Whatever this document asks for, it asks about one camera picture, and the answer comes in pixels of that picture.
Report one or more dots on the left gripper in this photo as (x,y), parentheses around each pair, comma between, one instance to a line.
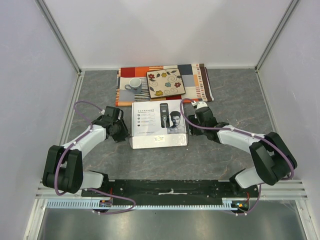
(125,133)

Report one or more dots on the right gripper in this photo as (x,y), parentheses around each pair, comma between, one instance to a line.
(192,128)

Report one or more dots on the white hair clipper kit box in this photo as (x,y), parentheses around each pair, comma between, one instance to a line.
(146,130)

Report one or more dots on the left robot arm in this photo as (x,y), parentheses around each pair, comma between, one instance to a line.
(64,170)

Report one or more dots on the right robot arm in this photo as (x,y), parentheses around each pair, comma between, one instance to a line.
(272,160)

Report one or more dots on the patchwork orange cloth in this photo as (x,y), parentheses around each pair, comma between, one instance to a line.
(195,78)

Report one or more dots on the striped grey mug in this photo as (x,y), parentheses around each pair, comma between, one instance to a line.
(134,86)

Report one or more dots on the floral square plate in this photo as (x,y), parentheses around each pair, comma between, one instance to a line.
(165,83)

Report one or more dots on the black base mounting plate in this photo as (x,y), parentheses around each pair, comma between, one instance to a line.
(171,191)

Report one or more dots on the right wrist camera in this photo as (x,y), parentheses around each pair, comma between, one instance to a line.
(199,104)

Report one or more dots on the grey cable duct rail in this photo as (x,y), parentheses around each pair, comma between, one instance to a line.
(98,204)

